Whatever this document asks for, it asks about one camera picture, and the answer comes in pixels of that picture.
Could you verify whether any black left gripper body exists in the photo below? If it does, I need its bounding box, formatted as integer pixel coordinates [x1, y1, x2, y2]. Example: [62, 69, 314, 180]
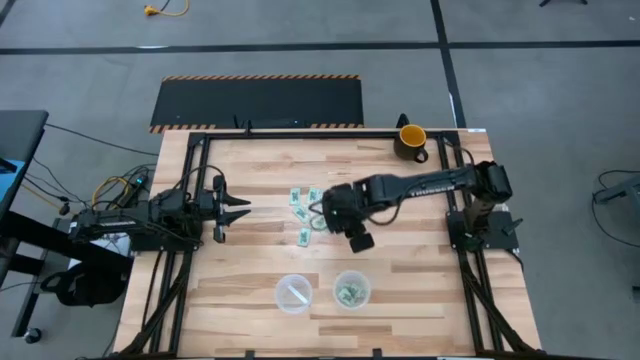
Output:
[192, 174, 226, 245]

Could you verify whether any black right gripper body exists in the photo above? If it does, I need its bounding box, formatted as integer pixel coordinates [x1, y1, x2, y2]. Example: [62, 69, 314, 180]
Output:
[322, 183, 374, 237]

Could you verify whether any brown mug yellow inside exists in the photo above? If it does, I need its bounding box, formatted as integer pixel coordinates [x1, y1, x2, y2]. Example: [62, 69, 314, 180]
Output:
[393, 124, 430, 165]

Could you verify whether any black power box green light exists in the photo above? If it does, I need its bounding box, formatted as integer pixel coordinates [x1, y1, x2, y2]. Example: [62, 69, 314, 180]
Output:
[117, 169, 150, 211]

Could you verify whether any right clear plastic cup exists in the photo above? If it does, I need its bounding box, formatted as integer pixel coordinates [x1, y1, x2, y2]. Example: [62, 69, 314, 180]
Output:
[332, 270, 372, 311]

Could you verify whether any clear plastic cup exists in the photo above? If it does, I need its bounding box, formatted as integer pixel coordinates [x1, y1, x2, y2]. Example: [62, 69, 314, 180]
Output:
[332, 270, 372, 311]
[274, 273, 314, 315]

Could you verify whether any black hazard-striped floor mat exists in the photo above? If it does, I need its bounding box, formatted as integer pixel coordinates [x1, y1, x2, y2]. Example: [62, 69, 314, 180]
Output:
[149, 74, 365, 135]

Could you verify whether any left clear plastic cup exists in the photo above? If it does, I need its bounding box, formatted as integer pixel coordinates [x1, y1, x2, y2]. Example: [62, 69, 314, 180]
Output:
[274, 273, 314, 315]

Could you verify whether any white printed paper sheet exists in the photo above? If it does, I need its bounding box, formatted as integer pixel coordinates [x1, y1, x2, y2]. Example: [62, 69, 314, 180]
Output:
[67, 232, 134, 270]

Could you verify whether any black bag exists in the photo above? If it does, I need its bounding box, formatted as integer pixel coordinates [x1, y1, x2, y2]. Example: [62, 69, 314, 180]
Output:
[39, 262, 129, 308]

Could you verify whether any black equipment cart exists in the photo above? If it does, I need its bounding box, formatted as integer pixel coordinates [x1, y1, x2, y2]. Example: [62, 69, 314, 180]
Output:
[0, 109, 134, 346]

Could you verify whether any blue board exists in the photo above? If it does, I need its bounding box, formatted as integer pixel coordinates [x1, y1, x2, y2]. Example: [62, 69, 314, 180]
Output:
[0, 158, 12, 204]

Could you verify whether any grey stand foot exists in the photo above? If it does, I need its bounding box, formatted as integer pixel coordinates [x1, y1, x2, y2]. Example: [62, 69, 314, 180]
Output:
[592, 174, 640, 205]

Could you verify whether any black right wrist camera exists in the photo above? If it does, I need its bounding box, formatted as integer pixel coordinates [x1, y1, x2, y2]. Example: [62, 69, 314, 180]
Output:
[348, 231, 376, 254]

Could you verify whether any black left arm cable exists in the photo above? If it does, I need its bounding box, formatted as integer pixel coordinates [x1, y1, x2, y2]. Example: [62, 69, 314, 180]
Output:
[172, 164, 226, 201]

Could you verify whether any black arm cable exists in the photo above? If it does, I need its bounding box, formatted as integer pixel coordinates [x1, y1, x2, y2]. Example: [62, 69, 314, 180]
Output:
[442, 138, 476, 169]
[172, 164, 226, 201]

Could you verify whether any yellow cable loop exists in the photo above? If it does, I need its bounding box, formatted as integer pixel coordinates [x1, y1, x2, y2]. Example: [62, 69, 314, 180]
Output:
[91, 175, 132, 214]

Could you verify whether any long black floor cable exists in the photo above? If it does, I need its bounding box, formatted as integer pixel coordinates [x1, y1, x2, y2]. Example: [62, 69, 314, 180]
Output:
[44, 122, 161, 157]

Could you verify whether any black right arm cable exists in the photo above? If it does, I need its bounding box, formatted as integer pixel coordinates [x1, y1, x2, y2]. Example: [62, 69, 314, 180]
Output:
[442, 138, 476, 169]

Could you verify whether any yellow extension cord plug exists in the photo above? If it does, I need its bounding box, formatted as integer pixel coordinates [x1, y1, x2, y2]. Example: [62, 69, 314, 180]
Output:
[143, 0, 191, 18]

